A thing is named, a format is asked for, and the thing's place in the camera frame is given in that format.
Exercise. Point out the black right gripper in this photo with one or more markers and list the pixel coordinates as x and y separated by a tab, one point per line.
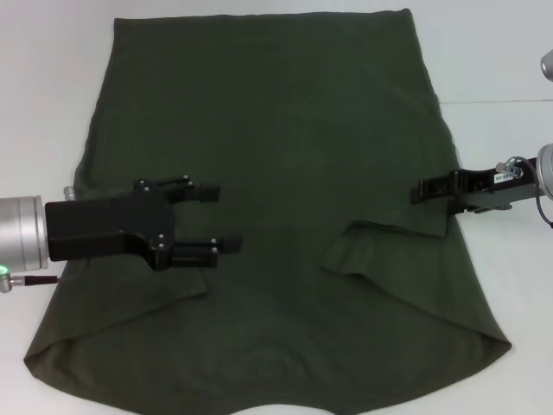
488	190

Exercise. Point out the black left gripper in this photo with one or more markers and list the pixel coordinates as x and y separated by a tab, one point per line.
103	225

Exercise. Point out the dark green shirt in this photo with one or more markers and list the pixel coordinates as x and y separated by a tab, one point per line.
276	129

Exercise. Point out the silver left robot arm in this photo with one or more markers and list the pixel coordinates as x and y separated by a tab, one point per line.
21	233

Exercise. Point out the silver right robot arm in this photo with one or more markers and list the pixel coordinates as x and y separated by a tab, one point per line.
546	170

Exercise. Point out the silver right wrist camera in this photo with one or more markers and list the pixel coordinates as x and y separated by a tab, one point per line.
548	65

